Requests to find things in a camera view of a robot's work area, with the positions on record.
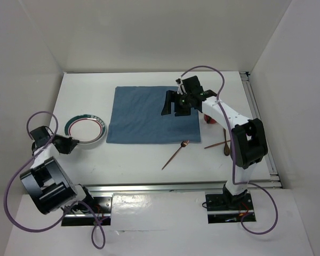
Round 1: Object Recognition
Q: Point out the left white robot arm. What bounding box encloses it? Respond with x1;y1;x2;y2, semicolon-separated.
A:
20;126;79;214

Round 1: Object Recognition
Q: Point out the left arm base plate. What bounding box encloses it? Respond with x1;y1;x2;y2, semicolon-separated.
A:
61;194;113;227

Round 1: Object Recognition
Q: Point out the copper knife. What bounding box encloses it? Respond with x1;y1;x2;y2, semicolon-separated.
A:
204;140;230;149

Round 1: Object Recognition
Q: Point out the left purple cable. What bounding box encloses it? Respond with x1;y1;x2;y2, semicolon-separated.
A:
3;111;106;250

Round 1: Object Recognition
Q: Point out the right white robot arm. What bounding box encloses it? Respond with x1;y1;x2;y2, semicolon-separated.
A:
161;76;268;209

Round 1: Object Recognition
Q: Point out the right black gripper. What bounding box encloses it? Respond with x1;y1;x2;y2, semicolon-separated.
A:
161;90;192;116

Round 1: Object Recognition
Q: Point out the aluminium rail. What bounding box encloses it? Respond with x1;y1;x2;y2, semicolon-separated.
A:
239;71;283;189
77;181;282;193

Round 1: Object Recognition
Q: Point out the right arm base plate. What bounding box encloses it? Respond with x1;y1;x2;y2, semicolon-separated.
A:
202;193;256;224

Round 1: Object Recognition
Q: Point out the copper fork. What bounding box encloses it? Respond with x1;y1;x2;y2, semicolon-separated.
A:
162;140;190;170

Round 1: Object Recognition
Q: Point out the red mug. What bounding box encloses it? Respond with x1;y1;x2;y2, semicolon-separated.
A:
204;115;216;124

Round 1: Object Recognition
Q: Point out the aluminium right side rail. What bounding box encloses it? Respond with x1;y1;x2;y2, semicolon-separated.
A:
239;71;283;189

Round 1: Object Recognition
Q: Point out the blue cloth placemat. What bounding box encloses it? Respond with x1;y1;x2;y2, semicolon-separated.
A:
106;86;201;144

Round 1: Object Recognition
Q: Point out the aluminium front rail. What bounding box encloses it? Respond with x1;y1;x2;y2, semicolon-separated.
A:
77;181;282;193

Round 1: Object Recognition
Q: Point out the white plate green red rim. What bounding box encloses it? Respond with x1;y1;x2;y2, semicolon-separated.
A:
64;114;107;145

